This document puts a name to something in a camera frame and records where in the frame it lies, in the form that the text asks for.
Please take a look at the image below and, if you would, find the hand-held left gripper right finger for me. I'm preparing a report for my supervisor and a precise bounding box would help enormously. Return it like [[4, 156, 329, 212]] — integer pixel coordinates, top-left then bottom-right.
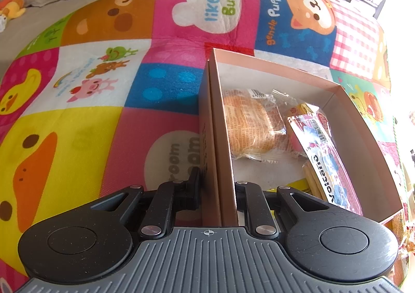
[[234, 180, 328, 238]]

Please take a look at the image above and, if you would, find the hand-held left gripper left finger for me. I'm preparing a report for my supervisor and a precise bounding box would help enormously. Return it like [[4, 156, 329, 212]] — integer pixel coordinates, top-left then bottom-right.
[[87, 169, 204, 239]]

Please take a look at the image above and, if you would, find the pink cardboard box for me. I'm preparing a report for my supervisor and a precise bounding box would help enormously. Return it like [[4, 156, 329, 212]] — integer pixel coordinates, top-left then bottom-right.
[[198, 48, 404, 227]]

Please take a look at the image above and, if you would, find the yellow snack packet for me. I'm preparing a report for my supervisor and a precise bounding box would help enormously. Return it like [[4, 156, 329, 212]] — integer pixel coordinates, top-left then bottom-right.
[[264, 178, 313, 199]]

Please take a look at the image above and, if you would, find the orange printed bread packet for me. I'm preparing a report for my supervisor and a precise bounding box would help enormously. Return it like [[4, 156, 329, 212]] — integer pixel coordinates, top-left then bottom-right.
[[223, 87, 288, 165]]

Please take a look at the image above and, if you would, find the pink candy packet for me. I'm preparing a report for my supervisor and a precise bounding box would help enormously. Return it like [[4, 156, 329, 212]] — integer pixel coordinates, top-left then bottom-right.
[[286, 111, 364, 216]]

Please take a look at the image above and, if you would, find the red and white candy packet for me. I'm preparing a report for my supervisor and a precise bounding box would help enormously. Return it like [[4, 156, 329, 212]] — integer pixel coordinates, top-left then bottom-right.
[[291, 102, 330, 119]]

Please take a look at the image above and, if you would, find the colourful cartoon play mat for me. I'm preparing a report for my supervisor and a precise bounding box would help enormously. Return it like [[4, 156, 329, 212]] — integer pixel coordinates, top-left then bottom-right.
[[0, 0, 410, 284]]

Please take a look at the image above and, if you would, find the yellow plush toy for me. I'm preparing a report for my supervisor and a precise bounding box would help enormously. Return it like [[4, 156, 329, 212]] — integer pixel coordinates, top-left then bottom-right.
[[0, 0, 26, 33]]

